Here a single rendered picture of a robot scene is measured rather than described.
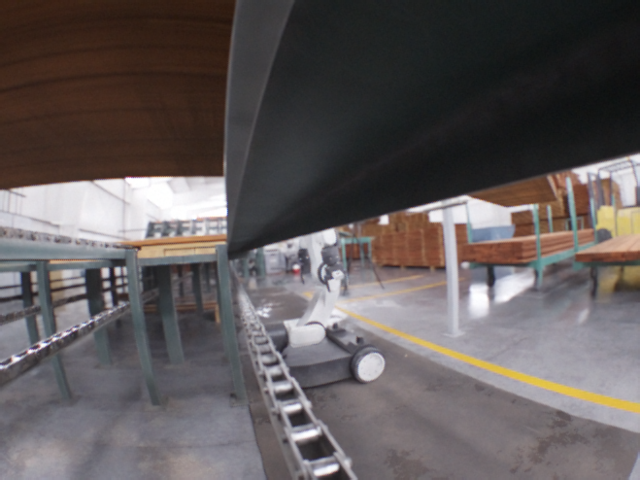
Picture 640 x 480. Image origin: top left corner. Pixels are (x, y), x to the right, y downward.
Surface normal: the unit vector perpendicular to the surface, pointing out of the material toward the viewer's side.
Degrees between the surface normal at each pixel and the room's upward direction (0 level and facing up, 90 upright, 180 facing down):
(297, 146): 180
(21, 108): 180
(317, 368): 90
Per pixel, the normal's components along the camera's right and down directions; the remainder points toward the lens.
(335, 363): 0.34, -0.06
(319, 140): 0.07, 1.00
